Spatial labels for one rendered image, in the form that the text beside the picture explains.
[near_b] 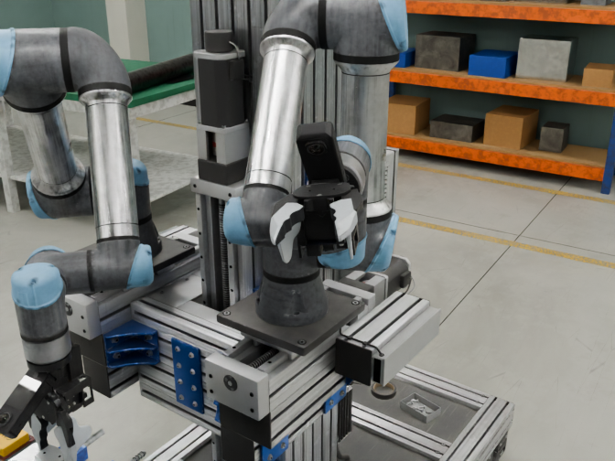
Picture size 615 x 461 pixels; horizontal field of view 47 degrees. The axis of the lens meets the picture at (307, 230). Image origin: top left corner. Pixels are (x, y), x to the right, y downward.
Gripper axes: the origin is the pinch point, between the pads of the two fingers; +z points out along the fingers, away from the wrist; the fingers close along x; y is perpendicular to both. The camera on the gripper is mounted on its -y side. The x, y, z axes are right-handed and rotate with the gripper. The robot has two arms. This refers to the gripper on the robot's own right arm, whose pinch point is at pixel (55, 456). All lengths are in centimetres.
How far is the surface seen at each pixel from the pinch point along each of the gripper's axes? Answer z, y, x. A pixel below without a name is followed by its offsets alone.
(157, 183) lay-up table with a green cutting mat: 65, 256, 223
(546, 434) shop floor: 91, 172, -52
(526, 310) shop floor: 91, 263, -19
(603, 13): -35, 467, 3
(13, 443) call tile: 7.4, 3.5, 17.9
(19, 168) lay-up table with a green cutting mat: 65, 229, 326
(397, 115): 56, 475, 155
